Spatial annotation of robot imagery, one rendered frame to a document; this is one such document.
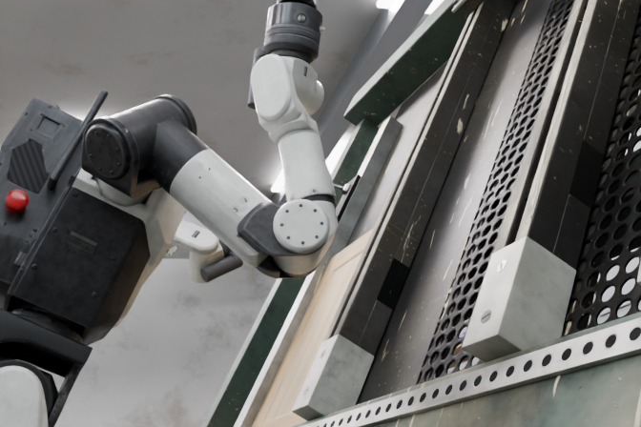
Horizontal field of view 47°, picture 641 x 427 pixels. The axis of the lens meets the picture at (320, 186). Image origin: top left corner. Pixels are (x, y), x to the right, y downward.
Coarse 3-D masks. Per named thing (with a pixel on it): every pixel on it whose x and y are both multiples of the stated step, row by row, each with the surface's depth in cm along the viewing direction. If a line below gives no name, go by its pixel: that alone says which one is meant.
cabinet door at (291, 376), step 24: (360, 240) 159; (336, 264) 165; (336, 288) 155; (312, 312) 159; (312, 336) 149; (288, 360) 153; (312, 360) 140; (288, 384) 144; (264, 408) 148; (288, 408) 136
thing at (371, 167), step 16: (384, 128) 195; (400, 128) 197; (384, 144) 193; (368, 160) 189; (384, 160) 191; (368, 176) 186; (368, 192) 184; (352, 208) 180; (352, 224) 178; (336, 240) 175; (320, 272) 170; (304, 288) 168; (304, 304) 164; (288, 320) 164; (288, 336) 160; (272, 352) 160; (272, 368) 155; (256, 384) 156; (256, 400) 151; (240, 416) 152; (256, 416) 150
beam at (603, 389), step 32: (544, 384) 65; (576, 384) 61; (608, 384) 58; (640, 384) 54; (416, 416) 82; (448, 416) 76; (480, 416) 71; (512, 416) 66; (544, 416) 62; (576, 416) 59; (608, 416) 56; (640, 416) 53
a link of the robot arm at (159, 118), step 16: (128, 112) 106; (144, 112) 107; (160, 112) 109; (176, 112) 111; (128, 128) 103; (144, 128) 105; (160, 128) 107; (176, 128) 108; (144, 144) 105; (160, 144) 106; (176, 144) 106; (192, 144) 107; (144, 160) 106; (160, 160) 106; (176, 160) 105; (160, 176) 107
